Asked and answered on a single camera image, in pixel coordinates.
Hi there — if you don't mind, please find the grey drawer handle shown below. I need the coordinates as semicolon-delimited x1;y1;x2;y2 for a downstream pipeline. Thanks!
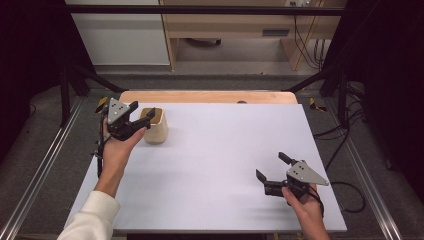
261;28;291;38

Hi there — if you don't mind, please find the yellow black tape piece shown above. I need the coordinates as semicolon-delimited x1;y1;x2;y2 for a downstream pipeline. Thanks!
94;95;110;115
307;96;328;114

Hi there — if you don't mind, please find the white table board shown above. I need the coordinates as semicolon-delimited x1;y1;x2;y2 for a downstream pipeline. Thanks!
64;102;348;234

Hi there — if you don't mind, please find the white power strip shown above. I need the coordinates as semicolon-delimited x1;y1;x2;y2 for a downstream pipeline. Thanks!
284;0;315;8

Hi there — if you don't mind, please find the black metal stand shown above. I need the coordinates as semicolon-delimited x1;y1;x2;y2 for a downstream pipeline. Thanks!
59;63;129;128
282;64;352;130

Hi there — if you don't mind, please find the person's left hand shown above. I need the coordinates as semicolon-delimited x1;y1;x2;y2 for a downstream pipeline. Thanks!
101;118;148;169

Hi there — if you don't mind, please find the beige square cup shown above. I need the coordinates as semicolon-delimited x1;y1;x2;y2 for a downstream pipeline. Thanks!
138;106;169;145

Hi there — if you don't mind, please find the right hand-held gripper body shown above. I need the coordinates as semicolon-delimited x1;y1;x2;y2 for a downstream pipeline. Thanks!
263;159;330;201

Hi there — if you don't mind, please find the wooden desk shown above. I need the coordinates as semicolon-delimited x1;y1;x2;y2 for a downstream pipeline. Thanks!
159;0;350;72

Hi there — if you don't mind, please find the black curtain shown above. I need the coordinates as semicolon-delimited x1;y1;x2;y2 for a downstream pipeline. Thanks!
320;0;424;196
0;0;96;164

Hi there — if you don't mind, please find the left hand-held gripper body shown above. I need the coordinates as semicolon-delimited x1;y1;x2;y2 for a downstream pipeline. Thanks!
106;97;152;142

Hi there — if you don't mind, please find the aluminium floor rail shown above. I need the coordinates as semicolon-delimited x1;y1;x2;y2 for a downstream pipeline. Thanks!
323;97;404;240
0;95;85;240

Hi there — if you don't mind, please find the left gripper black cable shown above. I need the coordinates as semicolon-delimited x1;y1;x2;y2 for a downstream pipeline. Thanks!
92;114;112;180

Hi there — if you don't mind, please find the hanging black cable bundle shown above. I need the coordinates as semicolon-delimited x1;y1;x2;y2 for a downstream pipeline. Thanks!
289;1;327;71

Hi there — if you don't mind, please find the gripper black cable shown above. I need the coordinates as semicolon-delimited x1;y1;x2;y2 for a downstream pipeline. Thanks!
307;184;326;218
92;114;112;180

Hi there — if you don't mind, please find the person's right hand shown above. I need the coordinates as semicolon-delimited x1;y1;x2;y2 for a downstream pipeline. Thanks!
281;185;325;223

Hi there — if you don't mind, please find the white cabinet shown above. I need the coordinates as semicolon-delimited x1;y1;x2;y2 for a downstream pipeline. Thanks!
64;0;171;67

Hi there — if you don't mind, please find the light wooden table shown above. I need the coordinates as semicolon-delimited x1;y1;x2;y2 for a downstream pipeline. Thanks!
118;89;299;105

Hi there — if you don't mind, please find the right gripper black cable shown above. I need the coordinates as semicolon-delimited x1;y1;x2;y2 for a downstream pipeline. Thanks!
307;184;326;218

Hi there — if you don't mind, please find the black floor cable loop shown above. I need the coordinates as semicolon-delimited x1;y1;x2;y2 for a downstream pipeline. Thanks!
323;129;367;215

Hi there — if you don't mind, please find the black horizontal frame bar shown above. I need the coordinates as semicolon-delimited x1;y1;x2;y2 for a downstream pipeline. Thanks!
64;4;348;17

